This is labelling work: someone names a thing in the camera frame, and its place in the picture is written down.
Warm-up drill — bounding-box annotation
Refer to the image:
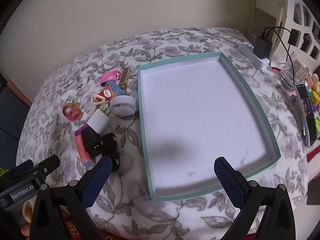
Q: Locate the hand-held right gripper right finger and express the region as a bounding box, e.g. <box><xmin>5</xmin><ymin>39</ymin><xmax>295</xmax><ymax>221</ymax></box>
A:
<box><xmin>214</xmin><ymin>156</ymin><xmax>297</xmax><ymax>240</ymax></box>

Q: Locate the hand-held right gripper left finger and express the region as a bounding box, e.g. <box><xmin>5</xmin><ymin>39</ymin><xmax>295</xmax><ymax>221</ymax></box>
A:
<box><xmin>31</xmin><ymin>156</ymin><xmax>113</xmax><ymax>240</ymax></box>

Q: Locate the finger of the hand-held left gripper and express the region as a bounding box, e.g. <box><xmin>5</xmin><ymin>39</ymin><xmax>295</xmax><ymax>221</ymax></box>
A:
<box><xmin>34</xmin><ymin>154</ymin><xmax>61</xmax><ymax>182</ymax></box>
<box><xmin>15</xmin><ymin>159</ymin><xmax>34</xmax><ymax>174</ymax></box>

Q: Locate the black device with metal studs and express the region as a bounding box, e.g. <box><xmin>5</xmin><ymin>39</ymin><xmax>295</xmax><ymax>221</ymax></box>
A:
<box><xmin>100</xmin><ymin>132</ymin><xmax>121</xmax><ymax>172</ymax></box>

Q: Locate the salmon blue toy car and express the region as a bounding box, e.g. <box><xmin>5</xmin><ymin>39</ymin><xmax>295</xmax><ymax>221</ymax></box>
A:
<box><xmin>74</xmin><ymin>126</ymin><xmax>97</xmax><ymax>168</ymax></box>

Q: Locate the black glossy box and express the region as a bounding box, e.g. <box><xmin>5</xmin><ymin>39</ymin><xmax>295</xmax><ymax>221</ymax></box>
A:
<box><xmin>81</xmin><ymin>127</ymin><xmax>103</xmax><ymax>157</ymax></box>

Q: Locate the pink orange doll figure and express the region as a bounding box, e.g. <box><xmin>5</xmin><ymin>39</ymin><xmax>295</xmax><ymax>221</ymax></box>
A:
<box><xmin>62</xmin><ymin>102</ymin><xmax>82</xmax><ymax>122</ymax></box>

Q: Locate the white cube box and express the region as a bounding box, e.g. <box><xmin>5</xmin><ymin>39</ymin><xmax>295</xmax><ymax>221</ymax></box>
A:
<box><xmin>87</xmin><ymin>110</ymin><xmax>110</xmax><ymax>133</ymax></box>

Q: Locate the cream claw hair clip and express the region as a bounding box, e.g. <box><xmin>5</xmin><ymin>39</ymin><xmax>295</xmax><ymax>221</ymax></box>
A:
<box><xmin>90</xmin><ymin>94</ymin><xmax>112</xmax><ymax>115</ymax></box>

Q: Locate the teal white tray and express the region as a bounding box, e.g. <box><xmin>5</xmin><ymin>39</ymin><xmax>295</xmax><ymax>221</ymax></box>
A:
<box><xmin>137</xmin><ymin>52</ymin><xmax>282</xmax><ymax>201</ymax></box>

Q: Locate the white wristband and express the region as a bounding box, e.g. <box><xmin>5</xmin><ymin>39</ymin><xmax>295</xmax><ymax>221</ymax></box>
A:
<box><xmin>110</xmin><ymin>95</ymin><xmax>137</xmax><ymax>117</ymax></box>

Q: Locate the orange and blue case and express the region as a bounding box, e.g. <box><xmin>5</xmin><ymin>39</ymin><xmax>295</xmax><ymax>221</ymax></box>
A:
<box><xmin>96</xmin><ymin>80</ymin><xmax>124</xmax><ymax>107</ymax></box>

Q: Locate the pink wristband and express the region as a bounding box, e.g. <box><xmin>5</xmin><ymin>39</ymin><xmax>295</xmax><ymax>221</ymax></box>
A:
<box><xmin>100</xmin><ymin>70</ymin><xmax>122</xmax><ymax>85</ymax></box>

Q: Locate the gold patterned hair clip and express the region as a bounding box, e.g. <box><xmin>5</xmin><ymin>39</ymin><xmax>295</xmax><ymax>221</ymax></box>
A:
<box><xmin>119</xmin><ymin>67</ymin><xmax>132</xmax><ymax>90</ymax></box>

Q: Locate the person's left hand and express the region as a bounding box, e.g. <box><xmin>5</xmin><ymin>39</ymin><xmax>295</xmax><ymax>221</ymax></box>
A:
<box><xmin>21</xmin><ymin>222</ymin><xmax>33</xmax><ymax>236</ymax></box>

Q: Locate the dark panel with brown edge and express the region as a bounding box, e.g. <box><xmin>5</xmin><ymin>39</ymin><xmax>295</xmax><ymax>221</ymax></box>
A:
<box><xmin>0</xmin><ymin>72</ymin><xmax>33</xmax><ymax>143</ymax></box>

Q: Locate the red printed cloth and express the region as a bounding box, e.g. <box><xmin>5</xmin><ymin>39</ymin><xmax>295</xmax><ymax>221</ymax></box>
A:
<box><xmin>61</xmin><ymin>205</ymin><xmax>140</xmax><ymax>240</ymax></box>

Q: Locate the smartphone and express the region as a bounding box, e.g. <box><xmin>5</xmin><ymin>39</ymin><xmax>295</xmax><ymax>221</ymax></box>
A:
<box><xmin>296</xmin><ymin>84</ymin><xmax>319</xmax><ymax>148</ymax></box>

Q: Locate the yellow toy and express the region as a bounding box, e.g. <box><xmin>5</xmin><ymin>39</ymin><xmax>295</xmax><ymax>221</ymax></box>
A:
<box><xmin>310</xmin><ymin>87</ymin><xmax>320</xmax><ymax>105</ymax></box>

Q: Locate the clear bag of toys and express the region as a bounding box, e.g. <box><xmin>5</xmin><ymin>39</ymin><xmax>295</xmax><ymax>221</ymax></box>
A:
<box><xmin>280</xmin><ymin>52</ymin><xmax>310</xmax><ymax>95</ymax></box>

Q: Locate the white power strip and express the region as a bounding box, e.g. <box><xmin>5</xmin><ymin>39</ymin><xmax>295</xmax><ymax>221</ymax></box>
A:
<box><xmin>237</xmin><ymin>42</ymin><xmax>270</xmax><ymax>71</ymax></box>

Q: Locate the black charger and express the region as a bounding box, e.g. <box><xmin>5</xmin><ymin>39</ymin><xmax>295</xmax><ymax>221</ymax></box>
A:
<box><xmin>254</xmin><ymin>36</ymin><xmax>273</xmax><ymax>59</ymax></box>

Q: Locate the floral blanket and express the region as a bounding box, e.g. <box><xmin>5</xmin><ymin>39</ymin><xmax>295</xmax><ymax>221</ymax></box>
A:
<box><xmin>16</xmin><ymin>27</ymin><xmax>313</xmax><ymax>240</ymax></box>

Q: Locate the white shelf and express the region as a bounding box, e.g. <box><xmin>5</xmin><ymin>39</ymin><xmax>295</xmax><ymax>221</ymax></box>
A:
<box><xmin>247</xmin><ymin>0</ymin><xmax>285</xmax><ymax>45</ymax></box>

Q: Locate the white lattice furniture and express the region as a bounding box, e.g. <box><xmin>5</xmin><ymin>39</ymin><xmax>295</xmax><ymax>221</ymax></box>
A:
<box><xmin>285</xmin><ymin>0</ymin><xmax>320</xmax><ymax>60</ymax></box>

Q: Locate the black cable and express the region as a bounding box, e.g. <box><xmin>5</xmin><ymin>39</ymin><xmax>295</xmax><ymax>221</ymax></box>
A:
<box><xmin>261</xmin><ymin>26</ymin><xmax>304</xmax><ymax>65</ymax></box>

